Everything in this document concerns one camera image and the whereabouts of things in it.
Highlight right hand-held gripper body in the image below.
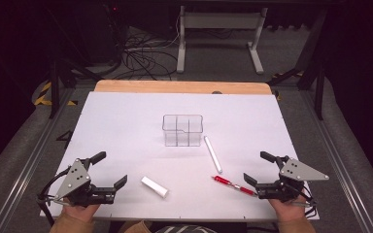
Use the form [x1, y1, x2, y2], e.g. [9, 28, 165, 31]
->
[255, 155, 330, 204]

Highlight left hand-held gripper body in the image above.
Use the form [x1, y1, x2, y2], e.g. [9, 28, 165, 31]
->
[53, 157, 118, 208]

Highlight red pen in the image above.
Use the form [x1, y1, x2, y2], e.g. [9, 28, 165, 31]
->
[211, 175, 258, 197]

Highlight long white pen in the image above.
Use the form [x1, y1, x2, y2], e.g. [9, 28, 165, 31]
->
[203, 135, 223, 175]

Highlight clear plastic organizer box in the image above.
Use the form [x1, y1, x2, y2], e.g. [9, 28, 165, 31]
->
[161, 114, 204, 148]

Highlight person's right hand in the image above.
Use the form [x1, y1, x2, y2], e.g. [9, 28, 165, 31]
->
[268, 197, 309, 223]

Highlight person's left hand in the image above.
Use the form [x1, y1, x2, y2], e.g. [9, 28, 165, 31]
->
[61, 202, 101, 224]

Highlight person's striped clothing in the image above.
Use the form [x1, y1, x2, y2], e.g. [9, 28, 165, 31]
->
[154, 224, 219, 233]

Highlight yellow black hazard tape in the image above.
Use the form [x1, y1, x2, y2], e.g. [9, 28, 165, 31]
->
[33, 81, 79, 107]

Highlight black metal stand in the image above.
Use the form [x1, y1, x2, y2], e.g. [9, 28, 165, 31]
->
[47, 57, 105, 119]
[266, 9, 326, 121]

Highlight grey metal stand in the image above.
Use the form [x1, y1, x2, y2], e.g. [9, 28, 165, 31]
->
[176, 5, 269, 76]

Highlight right hand-held gripper black cable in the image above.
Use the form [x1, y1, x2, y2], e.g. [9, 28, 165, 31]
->
[299, 185, 319, 218]

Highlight hand-held gripper black cable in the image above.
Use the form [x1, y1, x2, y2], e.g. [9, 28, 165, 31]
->
[299, 185, 319, 218]
[36, 166, 71, 227]

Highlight left hand-held gripper black cable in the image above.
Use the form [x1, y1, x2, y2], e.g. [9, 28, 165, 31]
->
[36, 166, 71, 227]

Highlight small black bracket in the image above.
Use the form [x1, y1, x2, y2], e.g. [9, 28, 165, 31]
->
[55, 129, 74, 142]

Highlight grey metal floor rail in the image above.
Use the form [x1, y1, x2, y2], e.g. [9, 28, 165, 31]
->
[0, 87, 76, 233]
[300, 90, 373, 233]

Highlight tangle of black floor cables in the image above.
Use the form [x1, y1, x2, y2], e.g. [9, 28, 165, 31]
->
[119, 28, 180, 82]

